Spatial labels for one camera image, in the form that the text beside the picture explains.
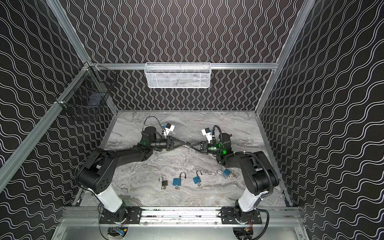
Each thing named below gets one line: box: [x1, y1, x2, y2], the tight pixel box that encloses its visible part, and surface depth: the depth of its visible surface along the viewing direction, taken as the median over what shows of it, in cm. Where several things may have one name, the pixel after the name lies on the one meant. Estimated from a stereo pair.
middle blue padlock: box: [193, 170, 203, 186], surface depth 87 cm
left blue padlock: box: [173, 171, 187, 190], surface depth 86 cm
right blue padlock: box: [216, 168, 233, 178], surface depth 91 cm
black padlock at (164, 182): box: [158, 176, 168, 187], surface depth 87 cm
